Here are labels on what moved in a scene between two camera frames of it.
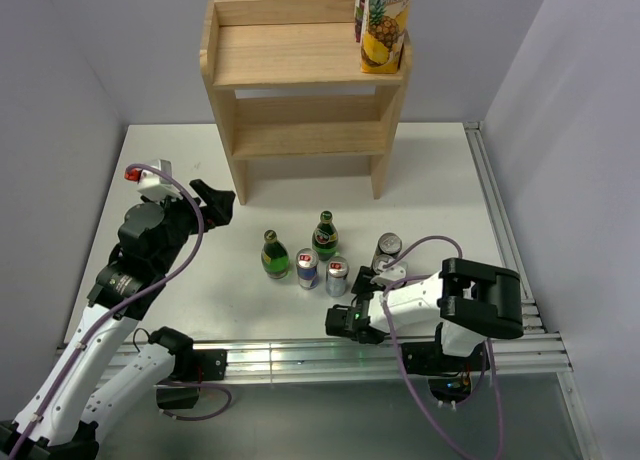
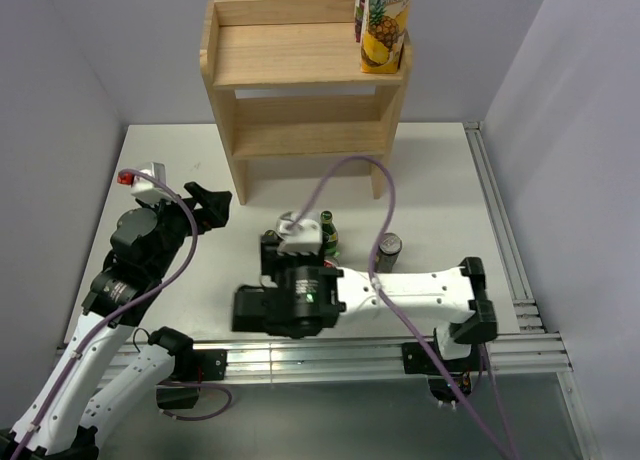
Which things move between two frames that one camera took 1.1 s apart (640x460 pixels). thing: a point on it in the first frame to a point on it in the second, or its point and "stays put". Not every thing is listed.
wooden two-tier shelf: (287, 76) stays put
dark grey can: (388, 243) stays put
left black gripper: (218, 203) stays put
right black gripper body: (362, 282) to (272, 262)
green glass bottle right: (325, 237) stays put
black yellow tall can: (379, 261) to (289, 223)
